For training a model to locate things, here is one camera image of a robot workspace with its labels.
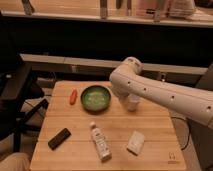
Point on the beige sponge block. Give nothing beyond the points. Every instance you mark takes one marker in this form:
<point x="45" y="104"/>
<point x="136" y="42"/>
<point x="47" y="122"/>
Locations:
<point x="135" y="143"/>

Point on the white paper cup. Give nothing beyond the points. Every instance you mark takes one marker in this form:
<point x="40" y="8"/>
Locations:
<point x="132" y="102"/>

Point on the white plastic bottle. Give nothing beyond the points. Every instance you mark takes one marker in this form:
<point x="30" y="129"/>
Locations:
<point x="100" y="142"/>

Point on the black chair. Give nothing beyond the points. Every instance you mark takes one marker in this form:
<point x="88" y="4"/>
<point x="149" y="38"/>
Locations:
<point x="16" y="86"/>

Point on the black remote control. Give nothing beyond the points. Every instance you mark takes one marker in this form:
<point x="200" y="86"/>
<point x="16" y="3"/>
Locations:
<point x="59" y="138"/>

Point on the green ceramic bowl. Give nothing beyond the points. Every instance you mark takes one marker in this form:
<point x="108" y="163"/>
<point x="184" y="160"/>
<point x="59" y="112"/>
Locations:
<point x="95" y="98"/>

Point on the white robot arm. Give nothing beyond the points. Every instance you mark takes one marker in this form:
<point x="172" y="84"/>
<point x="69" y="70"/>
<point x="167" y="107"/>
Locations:
<point x="196" y="104"/>

